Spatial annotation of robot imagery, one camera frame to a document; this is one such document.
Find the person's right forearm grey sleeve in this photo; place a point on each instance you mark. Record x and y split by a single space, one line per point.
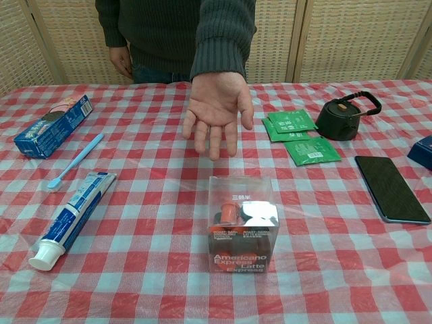
109 23

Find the black smartphone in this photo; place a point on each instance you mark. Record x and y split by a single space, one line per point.
391 189

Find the green tea sachet with barcode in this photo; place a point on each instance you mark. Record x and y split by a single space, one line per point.
312 151

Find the transparent coffee capsule box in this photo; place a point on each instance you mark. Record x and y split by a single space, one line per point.
241 243

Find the white blue toothpaste tube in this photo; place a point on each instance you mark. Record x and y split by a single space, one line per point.
76 212

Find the person's right hand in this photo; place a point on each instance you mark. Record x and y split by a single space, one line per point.
119 62

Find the red white checked tablecloth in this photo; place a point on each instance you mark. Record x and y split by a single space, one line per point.
152 209

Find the light blue toothbrush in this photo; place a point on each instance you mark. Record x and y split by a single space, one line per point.
76 158

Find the woven bamboo screen panel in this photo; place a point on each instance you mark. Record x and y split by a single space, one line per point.
77 37
15 50
354 37
426 59

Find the person's blue jeans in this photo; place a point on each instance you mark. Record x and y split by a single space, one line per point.
152 75

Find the person's left forearm grey sleeve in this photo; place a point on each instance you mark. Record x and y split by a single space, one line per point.
224 37

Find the person's left hand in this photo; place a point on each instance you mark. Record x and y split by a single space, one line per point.
216 104

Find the blue toothpaste carton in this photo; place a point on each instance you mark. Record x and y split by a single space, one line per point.
54 126

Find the dark blue box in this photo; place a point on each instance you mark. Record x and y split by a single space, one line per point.
422 152

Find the black cast iron teapot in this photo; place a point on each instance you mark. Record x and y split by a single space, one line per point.
337 121

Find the person's torso dark sweater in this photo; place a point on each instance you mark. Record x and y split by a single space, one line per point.
162 30

